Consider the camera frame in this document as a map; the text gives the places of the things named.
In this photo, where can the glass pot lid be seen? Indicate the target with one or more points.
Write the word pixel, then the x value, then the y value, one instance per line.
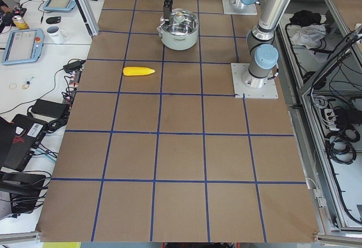
pixel 181 22

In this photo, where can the yellow corn cob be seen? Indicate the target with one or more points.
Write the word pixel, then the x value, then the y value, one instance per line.
pixel 137 71

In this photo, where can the pale green steel pot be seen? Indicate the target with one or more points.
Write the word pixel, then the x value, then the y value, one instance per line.
pixel 178 42

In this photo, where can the black power brick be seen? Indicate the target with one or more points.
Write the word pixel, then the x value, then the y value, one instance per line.
pixel 74 66

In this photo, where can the far blue teach pendant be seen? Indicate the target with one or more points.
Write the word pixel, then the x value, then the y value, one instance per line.
pixel 59 5

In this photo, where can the blue teach pendant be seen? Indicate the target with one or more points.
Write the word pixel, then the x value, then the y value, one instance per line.
pixel 23 46
pixel 59 5

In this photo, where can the white mug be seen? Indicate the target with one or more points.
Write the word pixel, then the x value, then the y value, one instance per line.
pixel 57 35

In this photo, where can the black computer mouse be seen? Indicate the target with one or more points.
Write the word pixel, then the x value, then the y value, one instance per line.
pixel 53 20

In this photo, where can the black cloth bundle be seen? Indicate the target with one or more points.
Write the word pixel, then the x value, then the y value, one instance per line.
pixel 305 18

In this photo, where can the near blue teach pendant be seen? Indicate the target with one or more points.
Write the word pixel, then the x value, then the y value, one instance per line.
pixel 23 46

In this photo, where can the white cloth bundle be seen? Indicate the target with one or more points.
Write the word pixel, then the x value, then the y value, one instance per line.
pixel 309 36

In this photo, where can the black power adapter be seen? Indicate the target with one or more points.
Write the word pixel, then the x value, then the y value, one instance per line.
pixel 50 109

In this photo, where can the yellow drink can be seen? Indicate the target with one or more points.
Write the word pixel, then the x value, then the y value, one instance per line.
pixel 20 22

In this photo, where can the white power strip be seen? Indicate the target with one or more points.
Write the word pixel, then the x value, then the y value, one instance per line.
pixel 330 119

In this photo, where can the black laptop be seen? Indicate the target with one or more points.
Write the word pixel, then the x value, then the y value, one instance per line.
pixel 28 135

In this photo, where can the aluminium frame post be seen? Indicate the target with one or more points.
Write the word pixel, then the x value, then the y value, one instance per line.
pixel 88 17

